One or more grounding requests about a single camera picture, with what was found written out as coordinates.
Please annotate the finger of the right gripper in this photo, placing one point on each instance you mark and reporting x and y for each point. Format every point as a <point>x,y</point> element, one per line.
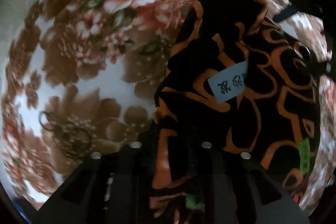
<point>285,14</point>

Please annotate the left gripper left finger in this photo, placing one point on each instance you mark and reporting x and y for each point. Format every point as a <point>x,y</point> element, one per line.
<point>113,189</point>

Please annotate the floral brown red blanket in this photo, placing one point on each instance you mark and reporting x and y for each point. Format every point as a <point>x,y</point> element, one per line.
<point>79,82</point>

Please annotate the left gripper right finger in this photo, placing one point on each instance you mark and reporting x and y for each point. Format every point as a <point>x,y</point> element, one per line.
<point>221,187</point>

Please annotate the black orange lettered jacket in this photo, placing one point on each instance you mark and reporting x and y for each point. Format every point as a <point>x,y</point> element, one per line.
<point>236,80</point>

